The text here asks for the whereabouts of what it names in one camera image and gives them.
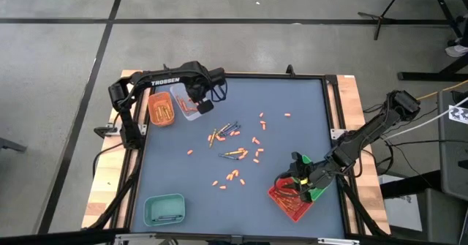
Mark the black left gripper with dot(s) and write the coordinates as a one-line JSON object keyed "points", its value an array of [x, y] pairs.
{"points": [[197, 89]]}

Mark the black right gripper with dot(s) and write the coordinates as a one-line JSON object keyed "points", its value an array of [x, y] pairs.
{"points": [[314, 177]]}

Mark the orange crayon red tip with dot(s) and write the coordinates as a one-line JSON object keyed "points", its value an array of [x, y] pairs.
{"points": [[294, 208]]}

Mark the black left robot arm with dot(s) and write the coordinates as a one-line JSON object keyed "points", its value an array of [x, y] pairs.
{"points": [[164, 81]]}

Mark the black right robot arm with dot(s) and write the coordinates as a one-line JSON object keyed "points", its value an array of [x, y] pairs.
{"points": [[369, 131]]}

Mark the clear plastic bin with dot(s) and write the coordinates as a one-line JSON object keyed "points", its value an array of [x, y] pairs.
{"points": [[190, 116]]}

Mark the green plastic bin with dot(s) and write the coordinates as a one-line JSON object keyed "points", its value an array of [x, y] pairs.
{"points": [[320, 194]]}

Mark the red plastic bin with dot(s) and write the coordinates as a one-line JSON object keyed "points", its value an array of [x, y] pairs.
{"points": [[292, 215]]}

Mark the orange plastic bin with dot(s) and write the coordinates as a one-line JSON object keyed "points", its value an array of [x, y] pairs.
{"points": [[151, 98]]}

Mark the grey-blue table mat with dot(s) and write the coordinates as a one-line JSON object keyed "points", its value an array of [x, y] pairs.
{"points": [[237, 208]]}

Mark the teal plastic bin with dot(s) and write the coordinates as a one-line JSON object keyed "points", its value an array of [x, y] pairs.
{"points": [[164, 204]]}

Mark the black floor beam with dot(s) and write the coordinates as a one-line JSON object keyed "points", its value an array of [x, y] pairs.
{"points": [[409, 184]]}

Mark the grey floor box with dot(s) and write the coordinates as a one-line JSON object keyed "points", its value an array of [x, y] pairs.
{"points": [[438, 219]]}

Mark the silver aluminium bar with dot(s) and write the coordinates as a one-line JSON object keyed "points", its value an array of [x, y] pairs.
{"points": [[135, 236]]}

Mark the dark grey cabinet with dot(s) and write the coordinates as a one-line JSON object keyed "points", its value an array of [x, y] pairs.
{"points": [[453, 157]]}

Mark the black and white marker tag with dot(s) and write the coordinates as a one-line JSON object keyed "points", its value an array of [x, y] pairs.
{"points": [[459, 115]]}

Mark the black tripod stand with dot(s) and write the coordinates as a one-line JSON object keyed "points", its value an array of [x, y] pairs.
{"points": [[380, 18]]}

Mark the grey furniture leg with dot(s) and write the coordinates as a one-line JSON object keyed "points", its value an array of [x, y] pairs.
{"points": [[11, 145]]}

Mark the person's foot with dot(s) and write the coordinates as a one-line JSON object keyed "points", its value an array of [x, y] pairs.
{"points": [[457, 50]]}

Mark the person's leg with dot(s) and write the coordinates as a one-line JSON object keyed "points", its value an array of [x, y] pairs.
{"points": [[462, 29]]}

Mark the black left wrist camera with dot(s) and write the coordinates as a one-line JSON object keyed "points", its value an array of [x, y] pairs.
{"points": [[218, 76]]}

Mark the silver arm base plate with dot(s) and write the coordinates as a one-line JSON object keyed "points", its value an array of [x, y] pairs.
{"points": [[142, 129], [336, 133]]}

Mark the black table frame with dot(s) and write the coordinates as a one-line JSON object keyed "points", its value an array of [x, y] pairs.
{"points": [[256, 75]]}

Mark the black floor stand frame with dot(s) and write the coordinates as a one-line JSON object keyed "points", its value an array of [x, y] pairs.
{"points": [[431, 76]]}

